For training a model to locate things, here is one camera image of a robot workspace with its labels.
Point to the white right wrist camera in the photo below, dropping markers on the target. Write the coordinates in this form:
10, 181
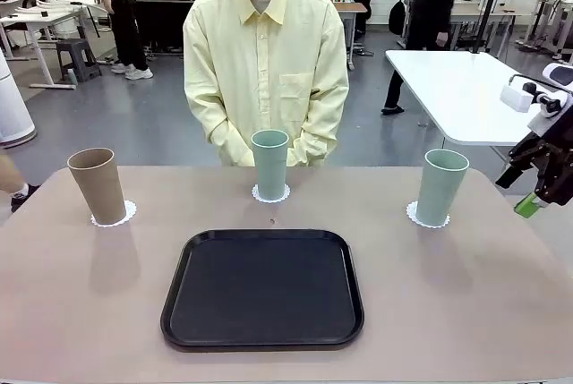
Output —
515, 97

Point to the white cylindrical appliance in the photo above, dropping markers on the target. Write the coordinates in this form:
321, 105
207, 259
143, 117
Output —
11, 102

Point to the grey lab desk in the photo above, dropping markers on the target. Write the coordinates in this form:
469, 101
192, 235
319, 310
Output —
474, 10

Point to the passerby leg with sneaker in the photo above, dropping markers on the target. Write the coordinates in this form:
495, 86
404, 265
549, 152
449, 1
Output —
18, 187

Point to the person in floral shirt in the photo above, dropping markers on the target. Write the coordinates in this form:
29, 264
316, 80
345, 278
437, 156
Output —
123, 12

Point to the white height-adjustable desk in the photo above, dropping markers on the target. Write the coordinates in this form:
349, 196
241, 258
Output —
550, 12

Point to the black backpack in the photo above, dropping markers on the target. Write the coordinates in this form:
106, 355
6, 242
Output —
397, 17

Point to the black camera stand pole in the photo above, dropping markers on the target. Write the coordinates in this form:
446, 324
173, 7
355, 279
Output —
490, 3

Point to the small green bottle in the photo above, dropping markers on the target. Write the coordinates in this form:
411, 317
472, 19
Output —
71, 77

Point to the white lab desk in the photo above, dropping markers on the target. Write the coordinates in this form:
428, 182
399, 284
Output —
49, 10

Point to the brown-top lab desk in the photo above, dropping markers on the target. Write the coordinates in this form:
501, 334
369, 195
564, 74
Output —
353, 8

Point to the white paper doily coaster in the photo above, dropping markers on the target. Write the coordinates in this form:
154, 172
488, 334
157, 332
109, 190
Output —
130, 214
257, 193
413, 214

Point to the person in yellow shirt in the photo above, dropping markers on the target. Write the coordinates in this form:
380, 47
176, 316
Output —
264, 57

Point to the grey plastic stool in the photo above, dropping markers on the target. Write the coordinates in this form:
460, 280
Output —
78, 59

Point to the tall green cup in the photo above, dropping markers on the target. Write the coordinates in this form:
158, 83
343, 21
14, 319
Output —
270, 164
441, 191

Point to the tall brown cup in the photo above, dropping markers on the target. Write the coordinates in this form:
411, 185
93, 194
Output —
100, 187

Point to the person in black clothes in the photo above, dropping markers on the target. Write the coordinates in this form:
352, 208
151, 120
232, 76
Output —
432, 3

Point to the person's left forearm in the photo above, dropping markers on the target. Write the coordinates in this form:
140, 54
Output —
318, 133

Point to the black plastic tray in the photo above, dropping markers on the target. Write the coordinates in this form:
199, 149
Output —
264, 294

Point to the large white table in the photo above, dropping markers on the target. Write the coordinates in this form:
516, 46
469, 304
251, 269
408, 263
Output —
461, 97

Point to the person's right forearm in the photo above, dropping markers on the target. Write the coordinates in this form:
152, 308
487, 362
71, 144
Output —
219, 133

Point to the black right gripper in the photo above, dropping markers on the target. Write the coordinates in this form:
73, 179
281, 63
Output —
553, 164

